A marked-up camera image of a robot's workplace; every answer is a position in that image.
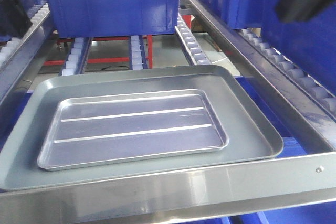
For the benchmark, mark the steel front rail right shelf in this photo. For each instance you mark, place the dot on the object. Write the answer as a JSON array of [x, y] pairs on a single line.
[[180, 196]]

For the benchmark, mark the large blue crate centre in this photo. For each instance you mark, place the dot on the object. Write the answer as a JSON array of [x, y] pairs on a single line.
[[104, 18]]

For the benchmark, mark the blue crate right shelf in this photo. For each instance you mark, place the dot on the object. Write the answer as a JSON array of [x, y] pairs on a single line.
[[310, 45]]

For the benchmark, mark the large grey tray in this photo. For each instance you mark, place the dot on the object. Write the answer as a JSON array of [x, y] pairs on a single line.
[[251, 136]]

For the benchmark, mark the silver ribbed metal tray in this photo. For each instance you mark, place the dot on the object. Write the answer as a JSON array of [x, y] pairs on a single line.
[[109, 129]]

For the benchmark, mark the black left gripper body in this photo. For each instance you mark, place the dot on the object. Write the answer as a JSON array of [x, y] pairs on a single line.
[[14, 19]]

